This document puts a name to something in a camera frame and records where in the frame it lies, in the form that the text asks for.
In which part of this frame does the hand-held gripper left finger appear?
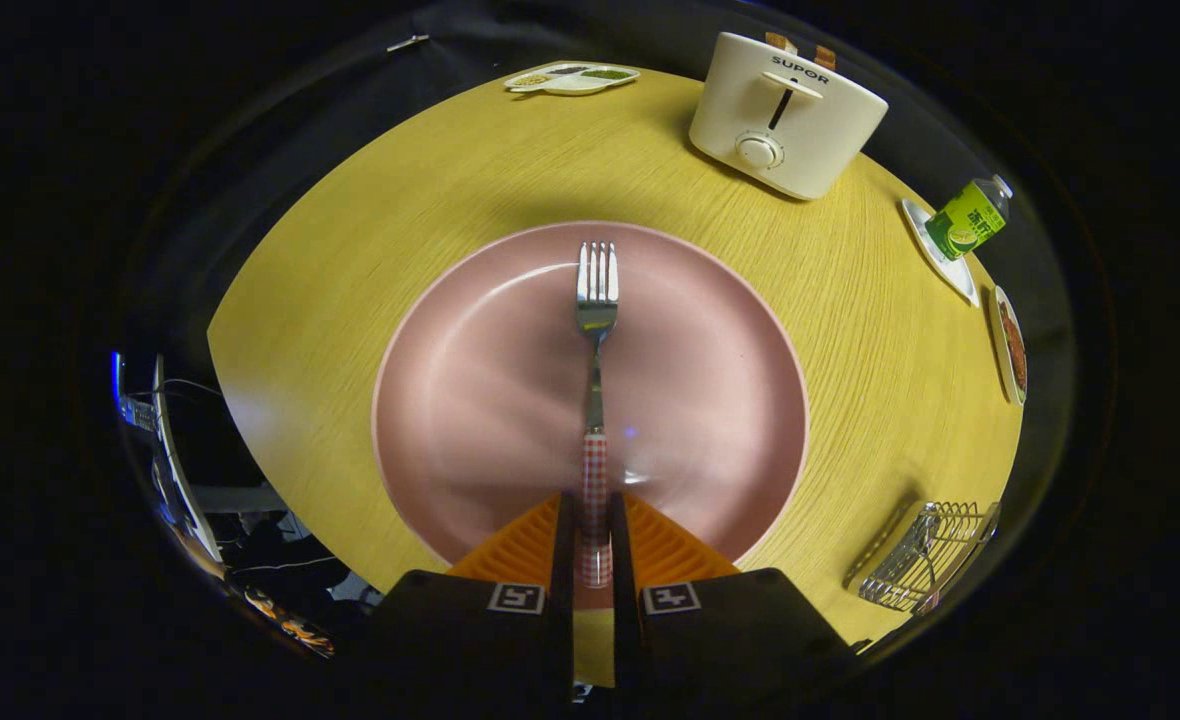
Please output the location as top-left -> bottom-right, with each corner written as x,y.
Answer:
365,490 -> 578,701

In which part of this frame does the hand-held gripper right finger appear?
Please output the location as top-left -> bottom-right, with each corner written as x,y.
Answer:
607,490 -> 856,701

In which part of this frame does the fork with checkered handle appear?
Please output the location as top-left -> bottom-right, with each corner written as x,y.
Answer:
575,241 -> 620,589

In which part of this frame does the pink plate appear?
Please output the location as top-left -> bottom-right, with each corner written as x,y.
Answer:
371,221 -> 810,611

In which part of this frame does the laptop computer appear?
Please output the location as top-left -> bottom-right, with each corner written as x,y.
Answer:
150,355 -> 226,561

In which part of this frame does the white square coaster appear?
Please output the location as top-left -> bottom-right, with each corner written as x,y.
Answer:
900,197 -> 981,308

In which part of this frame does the plate of toy food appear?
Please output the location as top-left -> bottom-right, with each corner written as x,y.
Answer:
990,285 -> 1029,406

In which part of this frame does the white toaster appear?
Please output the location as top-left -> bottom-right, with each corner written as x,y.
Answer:
688,31 -> 890,201

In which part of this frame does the white sectioned condiment tray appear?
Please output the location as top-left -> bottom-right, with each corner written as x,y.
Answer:
504,62 -> 641,97

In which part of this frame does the green label drink bottle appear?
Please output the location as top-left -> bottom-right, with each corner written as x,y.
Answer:
924,175 -> 1014,262

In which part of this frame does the metal wire basket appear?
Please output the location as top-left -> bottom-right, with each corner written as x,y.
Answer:
843,500 -> 1002,615

